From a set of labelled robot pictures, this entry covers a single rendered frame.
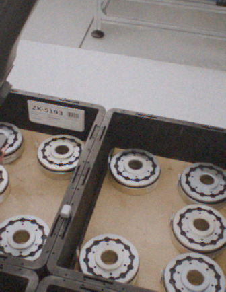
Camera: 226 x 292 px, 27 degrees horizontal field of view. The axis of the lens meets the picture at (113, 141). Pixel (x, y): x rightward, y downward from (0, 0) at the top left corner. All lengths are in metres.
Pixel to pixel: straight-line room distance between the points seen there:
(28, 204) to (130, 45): 2.08
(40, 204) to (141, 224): 0.20
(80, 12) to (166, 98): 1.92
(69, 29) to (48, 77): 1.61
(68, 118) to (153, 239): 0.32
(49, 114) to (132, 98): 0.41
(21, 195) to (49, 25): 2.22
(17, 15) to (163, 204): 0.48
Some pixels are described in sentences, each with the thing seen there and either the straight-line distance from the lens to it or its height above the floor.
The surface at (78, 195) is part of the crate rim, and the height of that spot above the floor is 0.93.
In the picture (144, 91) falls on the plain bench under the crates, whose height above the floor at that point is 0.70.
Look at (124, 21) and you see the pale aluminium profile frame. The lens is 2.89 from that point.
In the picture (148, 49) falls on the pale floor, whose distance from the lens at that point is 2.89.
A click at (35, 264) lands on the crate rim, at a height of 0.93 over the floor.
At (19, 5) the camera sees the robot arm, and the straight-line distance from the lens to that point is 0.63.
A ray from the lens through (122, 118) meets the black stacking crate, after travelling 0.98.
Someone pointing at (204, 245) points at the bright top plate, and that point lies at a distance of 0.86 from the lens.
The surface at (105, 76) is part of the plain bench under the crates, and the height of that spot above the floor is 0.70.
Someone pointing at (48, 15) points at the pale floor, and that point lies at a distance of 3.20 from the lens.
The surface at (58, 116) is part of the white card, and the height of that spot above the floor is 0.89.
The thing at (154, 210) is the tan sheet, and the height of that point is 0.83.
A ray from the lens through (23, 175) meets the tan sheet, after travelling 0.99.
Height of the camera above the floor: 1.56
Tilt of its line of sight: 44 degrees down
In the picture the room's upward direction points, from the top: 3 degrees clockwise
